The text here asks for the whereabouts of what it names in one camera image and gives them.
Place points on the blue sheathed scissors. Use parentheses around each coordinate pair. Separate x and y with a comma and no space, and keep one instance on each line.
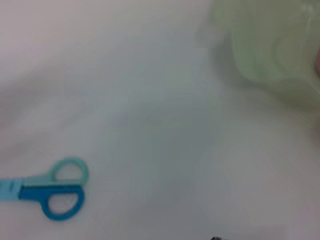
(35,193)

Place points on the pink peach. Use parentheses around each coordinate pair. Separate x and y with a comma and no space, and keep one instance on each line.
(318,61)

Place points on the green translucent fruit bowl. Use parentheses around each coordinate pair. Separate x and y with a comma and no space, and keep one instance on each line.
(270,50)

